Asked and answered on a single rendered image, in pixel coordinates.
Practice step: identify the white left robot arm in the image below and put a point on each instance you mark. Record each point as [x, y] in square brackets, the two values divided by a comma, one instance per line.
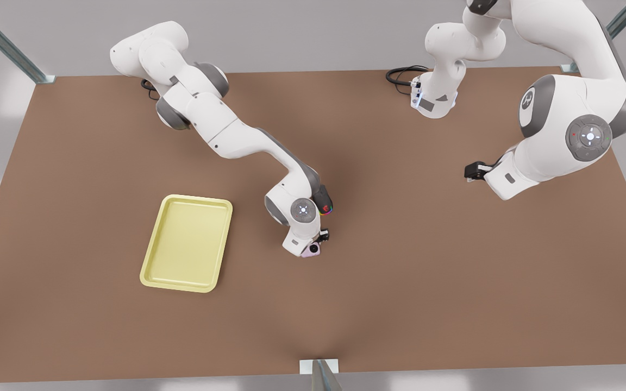
[574, 108]

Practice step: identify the pale yellow rectangular tray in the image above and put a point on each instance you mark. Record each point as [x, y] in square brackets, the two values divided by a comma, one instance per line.
[187, 243]

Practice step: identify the silver frame post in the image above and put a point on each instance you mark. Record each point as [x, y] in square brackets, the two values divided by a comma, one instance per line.
[3, 43]
[321, 374]
[617, 24]

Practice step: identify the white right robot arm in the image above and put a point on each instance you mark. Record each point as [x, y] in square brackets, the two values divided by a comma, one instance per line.
[226, 127]

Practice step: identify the pale pink wrist camera box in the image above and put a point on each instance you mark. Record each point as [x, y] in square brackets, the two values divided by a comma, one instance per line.
[312, 250]

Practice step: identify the black mouse with rainbow light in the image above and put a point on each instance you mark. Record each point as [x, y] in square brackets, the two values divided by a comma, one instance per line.
[324, 201]

